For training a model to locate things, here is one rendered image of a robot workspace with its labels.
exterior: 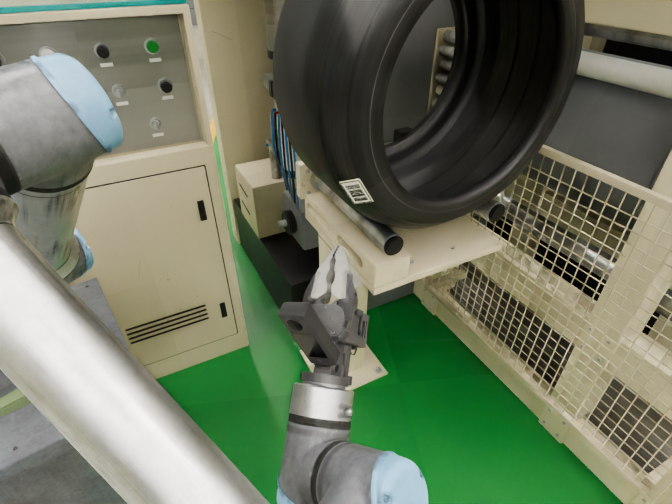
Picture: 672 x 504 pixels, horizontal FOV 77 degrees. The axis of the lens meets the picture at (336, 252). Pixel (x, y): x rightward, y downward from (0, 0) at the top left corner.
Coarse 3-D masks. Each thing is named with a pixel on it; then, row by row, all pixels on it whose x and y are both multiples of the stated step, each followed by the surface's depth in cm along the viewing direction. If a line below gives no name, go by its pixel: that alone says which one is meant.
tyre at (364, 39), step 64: (320, 0) 64; (384, 0) 58; (512, 0) 90; (576, 0) 73; (320, 64) 64; (384, 64) 62; (512, 64) 98; (576, 64) 81; (320, 128) 68; (448, 128) 110; (512, 128) 98; (384, 192) 76; (448, 192) 100
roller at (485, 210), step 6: (486, 204) 97; (492, 204) 96; (498, 204) 96; (474, 210) 101; (480, 210) 98; (486, 210) 97; (492, 210) 95; (498, 210) 96; (504, 210) 97; (486, 216) 97; (492, 216) 96; (498, 216) 97
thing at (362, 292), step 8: (320, 240) 140; (320, 248) 142; (328, 248) 135; (320, 256) 144; (320, 264) 146; (360, 288) 145; (360, 296) 147; (360, 304) 150; (352, 352) 163; (360, 352) 165; (352, 360) 166; (360, 360) 168; (352, 368) 169
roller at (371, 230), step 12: (324, 192) 106; (336, 204) 101; (348, 216) 97; (360, 216) 93; (360, 228) 93; (372, 228) 89; (384, 228) 88; (372, 240) 90; (384, 240) 86; (396, 240) 85; (396, 252) 87
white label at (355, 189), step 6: (348, 180) 73; (354, 180) 73; (360, 180) 72; (342, 186) 75; (348, 186) 74; (354, 186) 74; (360, 186) 73; (348, 192) 76; (354, 192) 75; (360, 192) 75; (366, 192) 74; (354, 198) 77; (360, 198) 76; (366, 198) 76
